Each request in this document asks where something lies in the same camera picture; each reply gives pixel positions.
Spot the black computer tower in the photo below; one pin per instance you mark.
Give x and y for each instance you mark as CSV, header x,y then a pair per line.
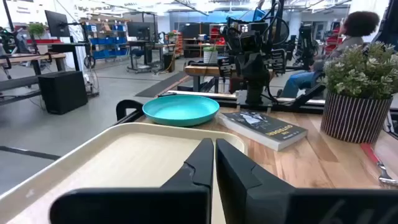
x,y
62,91

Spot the black floor mat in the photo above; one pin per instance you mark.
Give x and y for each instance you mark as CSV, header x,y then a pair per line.
x,y
161,84

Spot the potted plant in striped pot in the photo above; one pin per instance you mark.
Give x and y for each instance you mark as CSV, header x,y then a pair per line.
x,y
354,118

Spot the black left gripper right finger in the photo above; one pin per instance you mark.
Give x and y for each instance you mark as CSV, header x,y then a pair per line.
x,y
248,199

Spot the black frame bracket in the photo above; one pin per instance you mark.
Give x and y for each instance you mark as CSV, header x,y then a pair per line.
x,y
124,107

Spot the person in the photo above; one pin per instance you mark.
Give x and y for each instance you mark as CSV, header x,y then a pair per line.
x,y
300,81

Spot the shelf with blue bins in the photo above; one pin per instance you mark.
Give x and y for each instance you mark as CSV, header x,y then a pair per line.
x,y
105,40

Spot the wooden workbench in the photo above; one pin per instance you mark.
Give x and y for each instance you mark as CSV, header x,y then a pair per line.
x,y
28,58

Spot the beige plastic tray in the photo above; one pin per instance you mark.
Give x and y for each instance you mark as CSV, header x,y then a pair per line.
x,y
124,155

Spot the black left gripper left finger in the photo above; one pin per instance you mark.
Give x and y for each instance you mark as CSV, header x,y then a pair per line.
x,y
174,202

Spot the black monitor on arm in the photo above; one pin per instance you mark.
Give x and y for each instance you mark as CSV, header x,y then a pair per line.
x,y
57,23

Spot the black paperback book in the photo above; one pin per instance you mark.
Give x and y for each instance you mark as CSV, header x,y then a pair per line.
x,y
264,127

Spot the green leafy plant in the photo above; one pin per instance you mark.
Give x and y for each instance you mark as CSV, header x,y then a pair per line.
x,y
37,29

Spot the teal plate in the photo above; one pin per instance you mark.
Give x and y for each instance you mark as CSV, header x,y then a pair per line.
x,y
180,110

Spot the small plant in white pot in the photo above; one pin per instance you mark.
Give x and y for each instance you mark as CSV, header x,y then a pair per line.
x,y
210,56

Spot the black desk monitor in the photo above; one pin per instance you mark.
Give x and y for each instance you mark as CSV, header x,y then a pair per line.
x,y
138,30

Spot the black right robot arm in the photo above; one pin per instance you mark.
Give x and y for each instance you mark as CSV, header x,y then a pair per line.
x,y
253,96

